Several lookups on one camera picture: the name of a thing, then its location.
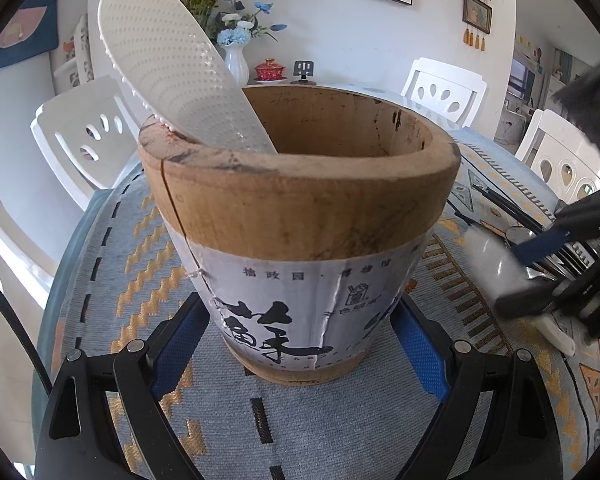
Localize metal fork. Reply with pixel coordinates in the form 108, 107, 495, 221
527, 246, 600, 281

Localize television screen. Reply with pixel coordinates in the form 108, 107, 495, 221
507, 57, 537, 100

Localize white decorated shelf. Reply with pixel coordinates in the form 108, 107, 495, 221
54, 12, 97, 95

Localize white vase blue flowers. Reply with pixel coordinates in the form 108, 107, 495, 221
215, 0, 288, 86

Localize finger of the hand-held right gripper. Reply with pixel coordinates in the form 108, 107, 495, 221
495, 260, 600, 338
516, 187, 600, 266

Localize wooden utensil holder white label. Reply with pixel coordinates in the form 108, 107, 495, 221
137, 84, 462, 387

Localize small framed picture with tassels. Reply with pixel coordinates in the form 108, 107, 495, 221
462, 0, 493, 51

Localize blue fabric cover pink patch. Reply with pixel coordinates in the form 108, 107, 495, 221
0, 0, 60, 78

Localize red lidded teacup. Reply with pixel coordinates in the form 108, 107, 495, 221
254, 58, 287, 83

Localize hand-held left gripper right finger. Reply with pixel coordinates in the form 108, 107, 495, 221
390, 295, 565, 480

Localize black phone stand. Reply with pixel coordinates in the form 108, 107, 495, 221
291, 60, 317, 85

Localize white refrigerator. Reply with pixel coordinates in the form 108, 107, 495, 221
0, 35, 88, 201

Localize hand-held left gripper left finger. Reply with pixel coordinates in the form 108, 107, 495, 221
34, 292, 212, 480

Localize patterned blue orange tablecloth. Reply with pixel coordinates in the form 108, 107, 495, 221
32, 125, 600, 480

